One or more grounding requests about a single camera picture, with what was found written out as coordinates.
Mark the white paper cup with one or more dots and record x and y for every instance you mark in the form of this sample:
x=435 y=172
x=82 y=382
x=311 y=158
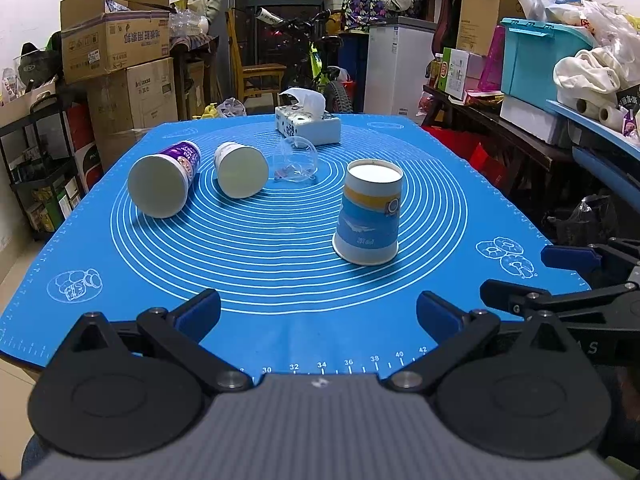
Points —
x=242 y=172

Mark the open printed cardboard box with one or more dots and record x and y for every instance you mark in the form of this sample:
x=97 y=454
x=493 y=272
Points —
x=112 y=42

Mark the white storage box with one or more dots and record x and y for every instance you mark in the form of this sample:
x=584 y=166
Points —
x=532 y=120

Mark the crumpled clear plastic bag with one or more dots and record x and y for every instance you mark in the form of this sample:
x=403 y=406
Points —
x=231 y=107

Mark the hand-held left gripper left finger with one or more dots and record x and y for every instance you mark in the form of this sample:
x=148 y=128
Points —
x=199 y=314

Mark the white paper roll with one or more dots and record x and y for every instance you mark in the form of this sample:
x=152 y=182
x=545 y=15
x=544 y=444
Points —
x=611 y=116

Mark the black bicycle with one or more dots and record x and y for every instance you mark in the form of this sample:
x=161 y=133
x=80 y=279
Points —
x=320 y=67

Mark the wooden chair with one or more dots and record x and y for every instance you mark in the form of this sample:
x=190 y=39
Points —
x=252 y=72

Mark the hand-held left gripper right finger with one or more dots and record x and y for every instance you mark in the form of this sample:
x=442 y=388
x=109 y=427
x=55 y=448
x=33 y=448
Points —
x=438 y=316

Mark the floral fabric bag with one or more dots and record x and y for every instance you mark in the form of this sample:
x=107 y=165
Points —
x=365 y=5

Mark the black plastic bag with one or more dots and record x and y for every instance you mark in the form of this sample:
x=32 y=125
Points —
x=587 y=222

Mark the clear plastic cup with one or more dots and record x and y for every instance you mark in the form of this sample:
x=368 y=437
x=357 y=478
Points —
x=296 y=160

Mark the orange drink bottle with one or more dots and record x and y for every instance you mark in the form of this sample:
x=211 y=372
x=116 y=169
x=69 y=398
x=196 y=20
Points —
x=437 y=71

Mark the white cloth bundle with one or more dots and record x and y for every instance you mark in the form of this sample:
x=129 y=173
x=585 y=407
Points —
x=587 y=75

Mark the pink gift bag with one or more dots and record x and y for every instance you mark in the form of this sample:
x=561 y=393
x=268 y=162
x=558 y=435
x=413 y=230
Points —
x=492 y=62

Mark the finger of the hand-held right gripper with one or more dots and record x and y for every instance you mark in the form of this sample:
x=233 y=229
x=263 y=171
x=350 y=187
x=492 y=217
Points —
x=570 y=258
x=505 y=296

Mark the white tissue box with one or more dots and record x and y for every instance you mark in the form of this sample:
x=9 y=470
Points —
x=312 y=127

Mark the dark wooden side table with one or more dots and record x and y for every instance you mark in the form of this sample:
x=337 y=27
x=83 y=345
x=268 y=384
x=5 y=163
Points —
x=505 y=130

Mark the purple paper cup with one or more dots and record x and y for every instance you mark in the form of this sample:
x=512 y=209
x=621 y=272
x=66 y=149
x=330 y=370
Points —
x=160 y=185

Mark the blue silicone baking mat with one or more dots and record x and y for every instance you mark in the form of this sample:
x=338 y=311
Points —
x=280 y=265

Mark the light blue board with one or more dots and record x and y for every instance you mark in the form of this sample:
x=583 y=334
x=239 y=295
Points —
x=595 y=127

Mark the white plastic bag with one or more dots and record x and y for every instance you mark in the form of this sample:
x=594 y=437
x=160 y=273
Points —
x=595 y=17

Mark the teal plastic storage bin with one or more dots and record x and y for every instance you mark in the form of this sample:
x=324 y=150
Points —
x=530 y=62

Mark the black shelf cart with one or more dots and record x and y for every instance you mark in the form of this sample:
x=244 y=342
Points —
x=45 y=180

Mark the yellow toy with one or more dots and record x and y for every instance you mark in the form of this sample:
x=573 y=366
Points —
x=207 y=111

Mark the plain brown cardboard box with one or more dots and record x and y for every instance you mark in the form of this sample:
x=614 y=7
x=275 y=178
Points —
x=135 y=102

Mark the red shopping bag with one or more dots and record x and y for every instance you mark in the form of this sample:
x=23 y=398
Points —
x=457 y=147

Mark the blue and yellow paper cup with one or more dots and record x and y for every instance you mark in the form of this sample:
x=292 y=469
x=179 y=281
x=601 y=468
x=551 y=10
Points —
x=369 y=220

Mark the white chest freezer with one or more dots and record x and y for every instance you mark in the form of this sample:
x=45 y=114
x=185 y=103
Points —
x=397 y=67

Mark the tall cardboard box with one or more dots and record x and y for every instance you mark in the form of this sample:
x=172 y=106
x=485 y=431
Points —
x=482 y=10

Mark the green and white carton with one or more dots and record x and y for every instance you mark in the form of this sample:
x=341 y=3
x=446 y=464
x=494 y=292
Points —
x=457 y=72

